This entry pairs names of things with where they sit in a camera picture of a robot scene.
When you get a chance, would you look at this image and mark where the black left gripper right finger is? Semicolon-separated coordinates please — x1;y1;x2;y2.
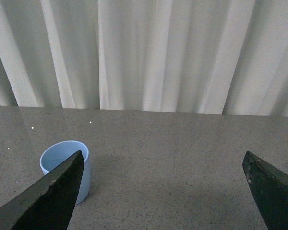
242;151;288;230

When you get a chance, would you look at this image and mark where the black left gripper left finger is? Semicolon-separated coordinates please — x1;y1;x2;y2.
0;151;84;230

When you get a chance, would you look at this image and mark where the light blue plastic cup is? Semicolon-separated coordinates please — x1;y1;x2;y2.
39;140;91;204

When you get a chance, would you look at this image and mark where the white pleated curtain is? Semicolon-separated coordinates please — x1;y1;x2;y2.
0;0;288;116

